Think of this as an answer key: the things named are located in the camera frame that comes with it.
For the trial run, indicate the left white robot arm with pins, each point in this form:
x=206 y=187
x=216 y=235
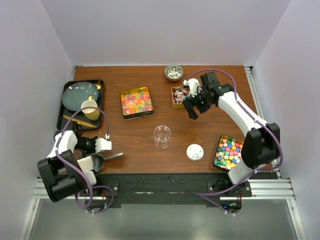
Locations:
x=61 y=174

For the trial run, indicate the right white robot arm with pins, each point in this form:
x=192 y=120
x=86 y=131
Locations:
x=262 y=139

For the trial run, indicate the black serving tray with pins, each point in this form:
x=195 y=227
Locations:
x=64 y=111

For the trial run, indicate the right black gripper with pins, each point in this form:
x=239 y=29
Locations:
x=191 y=102

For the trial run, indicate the tray of paper stars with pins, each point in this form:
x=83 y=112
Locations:
x=227 y=153

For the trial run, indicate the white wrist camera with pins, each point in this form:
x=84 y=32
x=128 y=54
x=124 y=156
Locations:
x=103 y=144
x=193 y=85

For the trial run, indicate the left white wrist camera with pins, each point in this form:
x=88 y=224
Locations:
x=103 y=144

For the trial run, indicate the yellow cup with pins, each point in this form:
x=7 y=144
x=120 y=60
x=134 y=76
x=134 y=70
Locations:
x=90 y=109

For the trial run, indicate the metal scoop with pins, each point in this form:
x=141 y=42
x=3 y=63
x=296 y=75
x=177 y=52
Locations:
x=96 y=161

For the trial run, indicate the patterned ceramic bowl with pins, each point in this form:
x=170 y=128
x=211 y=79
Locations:
x=174 y=72

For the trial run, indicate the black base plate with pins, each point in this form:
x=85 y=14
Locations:
x=210 y=189

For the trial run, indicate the gold tin of wrapped candies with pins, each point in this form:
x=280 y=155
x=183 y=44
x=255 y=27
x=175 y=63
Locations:
x=178 y=95

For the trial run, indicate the grey-blue plate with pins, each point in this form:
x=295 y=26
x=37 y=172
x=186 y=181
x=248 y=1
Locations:
x=77 y=93

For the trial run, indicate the tin of translucent star candies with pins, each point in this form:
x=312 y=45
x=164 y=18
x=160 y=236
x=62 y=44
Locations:
x=136 y=103

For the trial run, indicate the clear plastic jar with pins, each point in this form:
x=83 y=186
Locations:
x=162 y=135

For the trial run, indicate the gold spoon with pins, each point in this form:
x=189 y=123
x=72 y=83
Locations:
x=98 y=84

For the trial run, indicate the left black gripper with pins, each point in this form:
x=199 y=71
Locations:
x=93 y=151

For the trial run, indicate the gold knife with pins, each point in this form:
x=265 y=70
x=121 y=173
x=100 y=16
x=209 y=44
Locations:
x=83 y=123

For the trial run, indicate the white jar lid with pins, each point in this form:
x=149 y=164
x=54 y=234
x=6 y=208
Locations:
x=195 y=152

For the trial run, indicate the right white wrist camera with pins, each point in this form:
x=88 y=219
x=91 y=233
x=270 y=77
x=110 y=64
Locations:
x=193 y=85

